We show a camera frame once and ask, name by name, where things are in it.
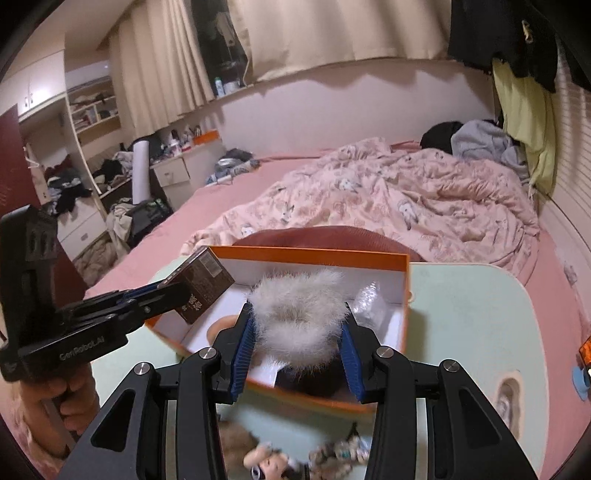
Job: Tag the black garment on bed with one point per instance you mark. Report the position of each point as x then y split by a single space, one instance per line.
439 136

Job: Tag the clear crinkled plastic bag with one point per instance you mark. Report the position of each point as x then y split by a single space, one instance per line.
369 306

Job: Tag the white spray bottle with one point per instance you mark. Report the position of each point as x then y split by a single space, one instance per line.
219 87

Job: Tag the white fluffy fur ball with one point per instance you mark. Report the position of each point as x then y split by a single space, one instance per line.
298 317

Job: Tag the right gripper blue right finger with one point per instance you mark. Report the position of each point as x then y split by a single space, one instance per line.
351 359

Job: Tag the clothes heap on bed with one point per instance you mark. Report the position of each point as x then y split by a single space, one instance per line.
233 163

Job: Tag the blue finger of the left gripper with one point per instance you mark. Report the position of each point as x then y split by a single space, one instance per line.
165 298
134 293

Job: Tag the pink patterned duvet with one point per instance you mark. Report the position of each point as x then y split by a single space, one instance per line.
445 209

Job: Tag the black hanging clothes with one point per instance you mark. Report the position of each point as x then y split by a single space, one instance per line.
525 34

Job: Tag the beige curtains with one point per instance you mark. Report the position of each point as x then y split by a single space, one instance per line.
164 55

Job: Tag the white bedside cabinet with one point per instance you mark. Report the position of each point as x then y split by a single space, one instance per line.
180 176

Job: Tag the white paper roll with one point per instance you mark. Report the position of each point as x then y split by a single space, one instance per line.
140 172

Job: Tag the yellow-green hanging garment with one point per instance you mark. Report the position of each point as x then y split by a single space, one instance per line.
529 118

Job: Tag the small orange box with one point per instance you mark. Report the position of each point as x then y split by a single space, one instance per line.
206 137

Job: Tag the brown fur pom keychain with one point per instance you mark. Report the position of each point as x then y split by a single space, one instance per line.
242 450

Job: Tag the mint green lap table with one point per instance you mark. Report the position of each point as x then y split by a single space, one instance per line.
478 315

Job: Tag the tan round plush toy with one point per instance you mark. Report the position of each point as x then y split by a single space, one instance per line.
221 329

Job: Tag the person's left hand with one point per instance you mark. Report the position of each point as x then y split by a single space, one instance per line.
70 402

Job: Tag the grey clothes pile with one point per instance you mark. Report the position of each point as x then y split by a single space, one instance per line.
482 140

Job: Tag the black patterned cushion pouch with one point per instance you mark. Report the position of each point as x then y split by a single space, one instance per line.
321 382

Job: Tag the orange cardboard box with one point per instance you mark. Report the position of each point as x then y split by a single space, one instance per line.
249 264

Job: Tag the small blue figurine keychain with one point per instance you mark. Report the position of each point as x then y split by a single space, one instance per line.
336 459

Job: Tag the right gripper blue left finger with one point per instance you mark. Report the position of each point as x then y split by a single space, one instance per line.
243 344

